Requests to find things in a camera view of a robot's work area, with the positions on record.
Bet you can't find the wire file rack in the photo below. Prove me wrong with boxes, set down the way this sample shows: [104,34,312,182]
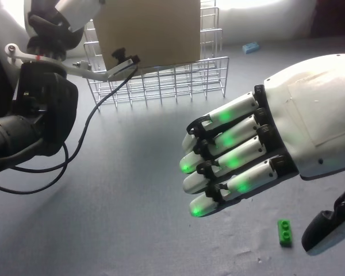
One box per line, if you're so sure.
[83,0,230,109]

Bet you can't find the grey table cloth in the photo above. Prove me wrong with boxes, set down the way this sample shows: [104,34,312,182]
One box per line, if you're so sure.
[0,37,345,276]

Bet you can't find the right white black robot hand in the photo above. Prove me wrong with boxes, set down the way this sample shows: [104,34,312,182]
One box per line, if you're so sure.
[178,53,345,254]

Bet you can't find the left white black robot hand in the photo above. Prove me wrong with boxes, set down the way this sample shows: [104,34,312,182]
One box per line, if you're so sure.
[25,0,106,63]

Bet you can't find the white backdrop sheet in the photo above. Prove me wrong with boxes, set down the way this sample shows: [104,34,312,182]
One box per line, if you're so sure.
[0,0,319,63]

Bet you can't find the blue toy brick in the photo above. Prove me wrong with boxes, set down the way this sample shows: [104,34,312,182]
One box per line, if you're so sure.
[241,42,261,55]

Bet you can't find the cream paperback book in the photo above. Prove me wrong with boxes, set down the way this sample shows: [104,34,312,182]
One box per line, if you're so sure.
[93,0,201,70]

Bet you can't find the green toy brick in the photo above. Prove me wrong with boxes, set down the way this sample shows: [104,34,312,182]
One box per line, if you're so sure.
[277,218,294,247]

